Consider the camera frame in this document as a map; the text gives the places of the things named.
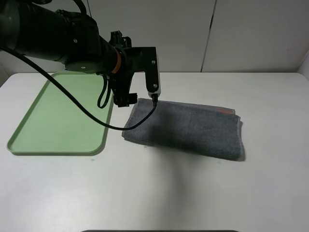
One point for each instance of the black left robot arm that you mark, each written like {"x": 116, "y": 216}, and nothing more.
{"x": 73, "y": 39}

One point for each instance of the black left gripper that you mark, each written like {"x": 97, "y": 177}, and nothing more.
{"x": 132, "y": 60}

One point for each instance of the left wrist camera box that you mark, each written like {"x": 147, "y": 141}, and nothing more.
{"x": 152, "y": 76}

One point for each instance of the light green plastic tray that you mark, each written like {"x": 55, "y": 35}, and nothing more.
{"x": 53, "y": 125}

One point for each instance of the grey towel with orange stripes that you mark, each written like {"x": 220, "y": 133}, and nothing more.
{"x": 194, "y": 128}

